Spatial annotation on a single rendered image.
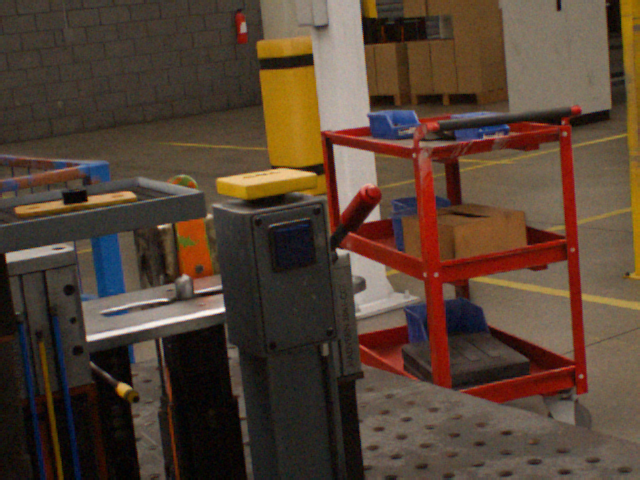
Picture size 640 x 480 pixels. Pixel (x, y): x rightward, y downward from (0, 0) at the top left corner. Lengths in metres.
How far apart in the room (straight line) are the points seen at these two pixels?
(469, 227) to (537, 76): 8.21
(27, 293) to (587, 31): 10.47
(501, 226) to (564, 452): 1.80
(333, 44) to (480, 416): 3.45
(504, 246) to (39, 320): 2.45
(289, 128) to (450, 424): 6.60
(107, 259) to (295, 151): 5.06
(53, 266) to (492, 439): 0.80
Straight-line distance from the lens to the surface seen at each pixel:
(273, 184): 0.91
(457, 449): 1.63
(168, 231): 1.41
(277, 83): 8.28
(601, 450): 1.61
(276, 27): 8.32
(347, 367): 1.14
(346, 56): 5.09
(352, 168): 5.12
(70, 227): 0.82
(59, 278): 1.02
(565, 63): 11.22
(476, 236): 3.31
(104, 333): 1.17
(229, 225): 0.93
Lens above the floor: 1.28
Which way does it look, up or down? 11 degrees down
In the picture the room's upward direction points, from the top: 6 degrees counter-clockwise
